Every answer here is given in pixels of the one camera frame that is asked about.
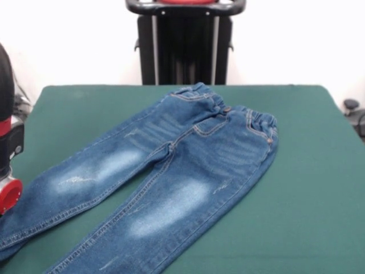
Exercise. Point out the red robot arm base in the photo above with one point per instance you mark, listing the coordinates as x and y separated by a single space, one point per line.
185 1

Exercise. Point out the dark green table cloth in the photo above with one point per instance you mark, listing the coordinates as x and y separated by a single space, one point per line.
299 199

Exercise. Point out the dark grey chair base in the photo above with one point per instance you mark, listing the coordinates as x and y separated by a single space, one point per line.
357 120

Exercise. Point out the blue denim jeans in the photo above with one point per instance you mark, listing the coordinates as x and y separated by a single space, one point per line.
185 171

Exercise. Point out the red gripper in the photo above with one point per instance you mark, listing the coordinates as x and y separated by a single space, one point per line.
10 195

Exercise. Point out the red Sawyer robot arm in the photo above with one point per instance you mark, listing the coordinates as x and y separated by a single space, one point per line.
7 114

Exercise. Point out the black round knob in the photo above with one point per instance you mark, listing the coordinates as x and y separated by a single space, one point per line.
351 103

